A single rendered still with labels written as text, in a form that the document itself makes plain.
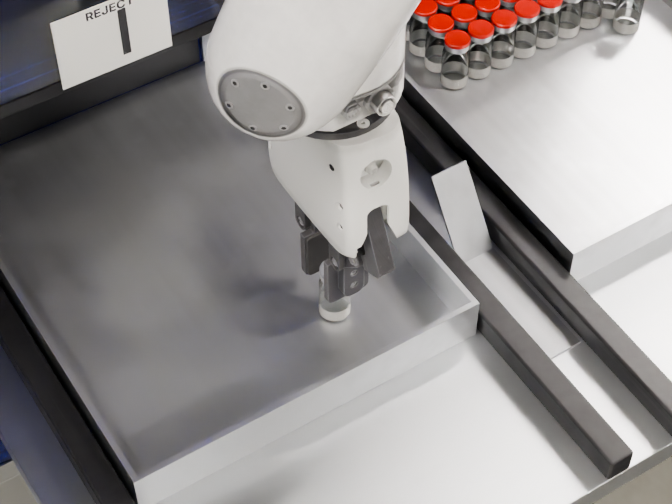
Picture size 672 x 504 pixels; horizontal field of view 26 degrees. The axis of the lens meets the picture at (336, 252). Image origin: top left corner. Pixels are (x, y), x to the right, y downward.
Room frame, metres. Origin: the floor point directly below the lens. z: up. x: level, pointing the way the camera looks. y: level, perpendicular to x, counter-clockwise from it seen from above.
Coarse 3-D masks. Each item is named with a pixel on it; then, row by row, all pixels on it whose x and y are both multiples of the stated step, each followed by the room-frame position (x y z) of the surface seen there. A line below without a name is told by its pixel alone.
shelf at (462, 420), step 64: (640, 256) 0.67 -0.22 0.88; (640, 320) 0.61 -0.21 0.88; (0, 384) 0.56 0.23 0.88; (384, 384) 0.56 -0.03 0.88; (448, 384) 0.56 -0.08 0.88; (512, 384) 0.56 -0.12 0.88; (576, 384) 0.56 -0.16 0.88; (320, 448) 0.51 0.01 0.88; (384, 448) 0.51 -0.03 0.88; (448, 448) 0.51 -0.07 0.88; (512, 448) 0.51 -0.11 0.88; (576, 448) 0.51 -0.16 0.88; (640, 448) 0.51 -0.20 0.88
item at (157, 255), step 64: (64, 128) 0.80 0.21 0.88; (128, 128) 0.80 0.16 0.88; (192, 128) 0.80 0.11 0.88; (0, 192) 0.73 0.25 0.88; (64, 192) 0.73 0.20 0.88; (128, 192) 0.73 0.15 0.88; (192, 192) 0.73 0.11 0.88; (256, 192) 0.73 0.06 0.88; (0, 256) 0.67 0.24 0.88; (64, 256) 0.67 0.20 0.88; (128, 256) 0.67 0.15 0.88; (192, 256) 0.67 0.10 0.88; (256, 256) 0.67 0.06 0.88; (64, 320) 0.61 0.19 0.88; (128, 320) 0.61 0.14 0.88; (192, 320) 0.61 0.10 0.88; (256, 320) 0.61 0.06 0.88; (320, 320) 0.61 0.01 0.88; (384, 320) 0.61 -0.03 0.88; (448, 320) 0.59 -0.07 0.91; (64, 384) 0.55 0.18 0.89; (128, 384) 0.56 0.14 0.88; (192, 384) 0.56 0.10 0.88; (256, 384) 0.56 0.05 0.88; (320, 384) 0.53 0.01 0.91; (128, 448) 0.51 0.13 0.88; (192, 448) 0.48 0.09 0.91; (256, 448) 0.51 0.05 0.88
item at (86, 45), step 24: (120, 0) 0.75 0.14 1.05; (144, 0) 0.76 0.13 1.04; (72, 24) 0.73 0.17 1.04; (96, 24) 0.74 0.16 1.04; (144, 24) 0.76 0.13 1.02; (168, 24) 0.77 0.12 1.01; (72, 48) 0.73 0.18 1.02; (96, 48) 0.74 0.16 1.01; (120, 48) 0.75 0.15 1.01; (144, 48) 0.76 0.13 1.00; (72, 72) 0.73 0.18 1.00; (96, 72) 0.74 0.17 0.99
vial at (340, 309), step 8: (320, 280) 0.62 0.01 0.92; (320, 288) 0.61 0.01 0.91; (320, 296) 0.61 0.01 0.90; (320, 304) 0.61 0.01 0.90; (328, 304) 0.61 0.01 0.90; (336, 304) 0.61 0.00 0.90; (344, 304) 0.61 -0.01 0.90; (320, 312) 0.61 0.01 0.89; (328, 312) 0.61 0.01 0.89; (336, 312) 0.61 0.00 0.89; (344, 312) 0.61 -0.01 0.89; (336, 320) 0.61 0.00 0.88
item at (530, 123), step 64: (512, 64) 0.87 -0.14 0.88; (576, 64) 0.87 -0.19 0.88; (640, 64) 0.87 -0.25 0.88; (448, 128) 0.77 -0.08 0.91; (512, 128) 0.80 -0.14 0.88; (576, 128) 0.80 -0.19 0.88; (640, 128) 0.80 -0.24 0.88; (512, 192) 0.70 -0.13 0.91; (576, 192) 0.73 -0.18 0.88; (640, 192) 0.73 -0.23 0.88; (576, 256) 0.64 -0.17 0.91
